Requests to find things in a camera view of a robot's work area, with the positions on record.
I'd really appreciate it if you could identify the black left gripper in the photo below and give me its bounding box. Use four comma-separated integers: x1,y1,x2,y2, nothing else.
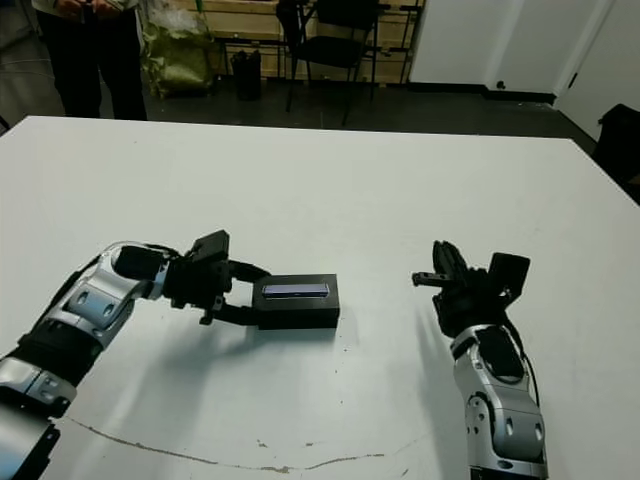
161,258,274,327

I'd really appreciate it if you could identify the green sack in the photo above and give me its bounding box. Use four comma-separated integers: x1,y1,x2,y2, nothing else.
141,4,227,99

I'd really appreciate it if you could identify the small black bin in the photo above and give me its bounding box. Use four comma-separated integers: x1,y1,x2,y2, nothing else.
230,48,264,102

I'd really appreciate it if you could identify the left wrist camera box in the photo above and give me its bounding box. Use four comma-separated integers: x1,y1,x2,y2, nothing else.
188,229,232,265

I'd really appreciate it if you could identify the white door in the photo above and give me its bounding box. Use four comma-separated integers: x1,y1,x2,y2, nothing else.
556,0,640,147

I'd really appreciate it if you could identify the person in beige jacket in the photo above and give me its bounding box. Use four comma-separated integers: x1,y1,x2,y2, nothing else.
30,0,149,122

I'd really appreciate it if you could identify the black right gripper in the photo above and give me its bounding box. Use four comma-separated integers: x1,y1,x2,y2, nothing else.
410,239,517,337

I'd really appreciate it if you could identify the black box lid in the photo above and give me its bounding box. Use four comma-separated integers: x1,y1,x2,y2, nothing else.
250,272,343,332

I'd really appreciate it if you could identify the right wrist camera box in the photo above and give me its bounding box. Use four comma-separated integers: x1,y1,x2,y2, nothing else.
486,251,532,300

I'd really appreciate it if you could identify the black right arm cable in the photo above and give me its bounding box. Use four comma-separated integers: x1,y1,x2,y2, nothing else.
507,317,540,404

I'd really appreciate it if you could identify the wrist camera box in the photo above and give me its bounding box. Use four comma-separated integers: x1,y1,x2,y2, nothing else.
188,229,232,265
486,251,532,300

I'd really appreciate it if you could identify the black mesh office chair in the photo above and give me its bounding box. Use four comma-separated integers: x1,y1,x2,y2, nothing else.
294,0,387,127

